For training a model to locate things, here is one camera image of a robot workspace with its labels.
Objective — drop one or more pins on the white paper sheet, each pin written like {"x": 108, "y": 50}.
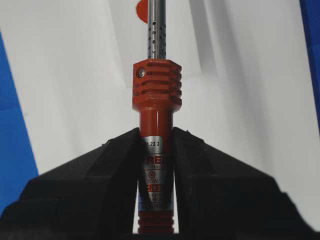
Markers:
{"x": 225, "y": 75}

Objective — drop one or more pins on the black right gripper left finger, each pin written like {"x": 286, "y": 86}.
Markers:
{"x": 91, "y": 197}

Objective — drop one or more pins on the red-handled soldering iron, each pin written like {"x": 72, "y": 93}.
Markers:
{"x": 156, "y": 96}

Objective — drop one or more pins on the blue table mat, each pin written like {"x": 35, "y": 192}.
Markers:
{"x": 12, "y": 150}

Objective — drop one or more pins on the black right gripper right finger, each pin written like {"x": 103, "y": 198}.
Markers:
{"x": 222, "y": 198}

